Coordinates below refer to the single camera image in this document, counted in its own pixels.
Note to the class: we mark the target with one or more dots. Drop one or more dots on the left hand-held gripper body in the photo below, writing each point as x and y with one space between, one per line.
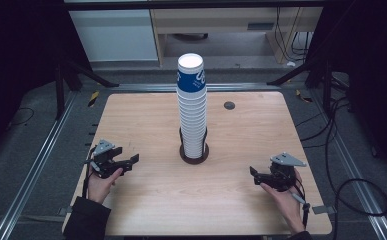
103 163

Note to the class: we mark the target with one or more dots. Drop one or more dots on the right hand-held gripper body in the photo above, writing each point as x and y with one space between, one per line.
282 176

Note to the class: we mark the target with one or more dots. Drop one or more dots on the black cup holder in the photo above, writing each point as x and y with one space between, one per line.
194 161

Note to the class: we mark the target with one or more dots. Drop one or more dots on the stack of paper cups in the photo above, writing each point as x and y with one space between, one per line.
191 113

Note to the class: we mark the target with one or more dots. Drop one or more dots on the person's left hand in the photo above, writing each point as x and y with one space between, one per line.
98 188

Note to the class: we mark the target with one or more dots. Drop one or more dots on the person's right hand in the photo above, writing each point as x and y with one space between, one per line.
289 206

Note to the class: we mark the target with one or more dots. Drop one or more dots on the yellow black tape strip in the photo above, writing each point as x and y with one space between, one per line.
303 97
93 98

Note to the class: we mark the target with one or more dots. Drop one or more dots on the round grey table grommet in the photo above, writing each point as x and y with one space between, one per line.
229 105

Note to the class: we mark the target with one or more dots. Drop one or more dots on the black metal stand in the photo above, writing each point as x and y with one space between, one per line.
326 83
60 93

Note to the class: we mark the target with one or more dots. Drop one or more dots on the white cabinet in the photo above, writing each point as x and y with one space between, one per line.
114 35

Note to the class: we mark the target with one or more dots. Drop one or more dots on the grey table bracket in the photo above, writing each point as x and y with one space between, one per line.
324 210
67 210

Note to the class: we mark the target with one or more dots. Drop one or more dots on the metal cross rail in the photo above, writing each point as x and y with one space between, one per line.
141 87

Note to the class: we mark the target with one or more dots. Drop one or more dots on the long metal floor rail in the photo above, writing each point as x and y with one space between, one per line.
357 180
31 176

